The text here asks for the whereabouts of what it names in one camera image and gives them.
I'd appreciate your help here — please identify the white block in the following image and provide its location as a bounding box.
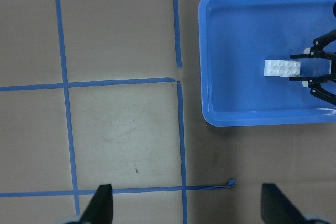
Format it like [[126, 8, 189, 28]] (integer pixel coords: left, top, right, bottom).
[[264, 60, 285, 77], [283, 61, 301, 77]]

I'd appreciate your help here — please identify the blue plastic tray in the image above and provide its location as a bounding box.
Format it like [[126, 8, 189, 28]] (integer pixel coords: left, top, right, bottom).
[[198, 0, 335, 127]]

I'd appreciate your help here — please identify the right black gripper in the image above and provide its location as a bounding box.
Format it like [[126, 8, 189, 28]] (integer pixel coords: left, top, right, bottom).
[[289, 30, 335, 105]]

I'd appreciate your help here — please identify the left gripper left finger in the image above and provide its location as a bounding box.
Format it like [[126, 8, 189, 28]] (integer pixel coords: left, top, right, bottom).
[[79, 184, 113, 224]]

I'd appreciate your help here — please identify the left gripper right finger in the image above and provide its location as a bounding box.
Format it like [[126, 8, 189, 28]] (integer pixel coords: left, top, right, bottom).
[[261, 183, 307, 223]]

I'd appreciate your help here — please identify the brown paper table cover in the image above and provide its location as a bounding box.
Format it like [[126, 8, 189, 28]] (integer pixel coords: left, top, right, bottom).
[[1, 0, 335, 223]]

